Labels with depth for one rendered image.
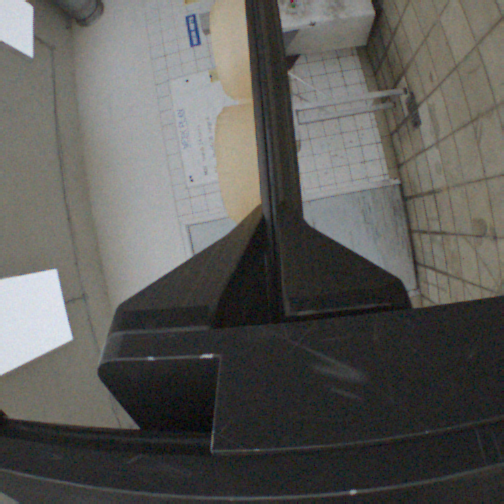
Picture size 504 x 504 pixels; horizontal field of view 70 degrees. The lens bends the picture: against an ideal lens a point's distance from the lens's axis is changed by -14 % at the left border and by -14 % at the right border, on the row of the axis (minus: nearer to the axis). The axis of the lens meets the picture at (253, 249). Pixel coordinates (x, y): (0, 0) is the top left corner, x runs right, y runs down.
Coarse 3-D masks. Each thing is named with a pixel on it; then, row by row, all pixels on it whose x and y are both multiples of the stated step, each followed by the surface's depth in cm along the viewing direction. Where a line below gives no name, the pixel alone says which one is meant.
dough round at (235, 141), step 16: (224, 112) 15; (240, 112) 15; (224, 128) 15; (240, 128) 15; (224, 144) 15; (240, 144) 14; (224, 160) 15; (240, 160) 14; (256, 160) 14; (224, 176) 15; (240, 176) 15; (256, 176) 15; (224, 192) 15; (240, 192) 15; (256, 192) 15; (240, 208) 15
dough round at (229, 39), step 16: (224, 0) 16; (240, 0) 15; (224, 16) 15; (240, 16) 15; (224, 32) 15; (240, 32) 15; (224, 48) 15; (240, 48) 15; (224, 64) 16; (240, 64) 16; (224, 80) 16; (240, 80) 16; (240, 96) 18
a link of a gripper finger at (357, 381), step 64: (192, 256) 9; (256, 256) 10; (128, 320) 6; (192, 320) 6; (256, 320) 12; (320, 320) 6; (384, 320) 6; (448, 320) 5; (128, 384) 6; (192, 384) 6; (256, 384) 5; (320, 384) 5; (384, 384) 5; (448, 384) 5; (256, 448) 4; (320, 448) 4
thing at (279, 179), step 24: (264, 0) 17; (264, 24) 14; (264, 48) 13; (264, 72) 12; (264, 96) 12; (288, 96) 39; (264, 120) 12; (288, 120) 30; (264, 144) 12; (288, 144) 25; (264, 168) 12; (288, 168) 21; (264, 192) 12; (288, 192) 19; (264, 216) 12
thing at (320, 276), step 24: (288, 216) 11; (288, 240) 9; (312, 240) 9; (288, 264) 8; (312, 264) 7; (336, 264) 7; (360, 264) 7; (288, 288) 7; (312, 288) 6; (336, 288) 6; (360, 288) 6; (384, 288) 6; (288, 312) 6; (312, 312) 6; (336, 312) 6; (360, 312) 6
